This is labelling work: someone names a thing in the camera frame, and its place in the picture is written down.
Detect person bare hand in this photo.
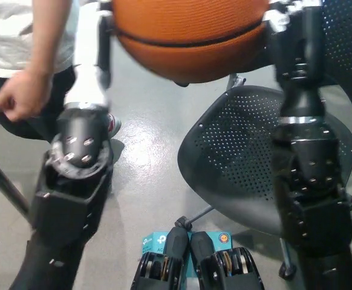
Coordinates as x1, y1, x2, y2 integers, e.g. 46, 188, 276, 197
0, 68, 53, 122

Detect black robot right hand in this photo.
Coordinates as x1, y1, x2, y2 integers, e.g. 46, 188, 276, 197
264, 0, 328, 80

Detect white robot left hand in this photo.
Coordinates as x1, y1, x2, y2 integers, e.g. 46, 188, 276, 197
73, 0, 118, 69

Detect orange Wilson basketball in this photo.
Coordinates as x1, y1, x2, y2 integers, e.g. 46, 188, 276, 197
111, 0, 270, 88

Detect person in white shirt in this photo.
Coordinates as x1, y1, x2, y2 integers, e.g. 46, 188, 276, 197
0, 0, 80, 146

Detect black perforated office chair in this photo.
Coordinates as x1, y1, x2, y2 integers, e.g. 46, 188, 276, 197
177, 0, 352, 279

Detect red and white sneaker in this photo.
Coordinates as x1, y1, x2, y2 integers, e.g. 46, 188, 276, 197
105, 112, 123, 137

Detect black slanted pole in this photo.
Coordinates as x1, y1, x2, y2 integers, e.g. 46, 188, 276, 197
0, 147, 32, 225

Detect teal TP-Link box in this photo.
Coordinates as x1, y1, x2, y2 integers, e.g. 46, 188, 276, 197
141, 231, 233, 282

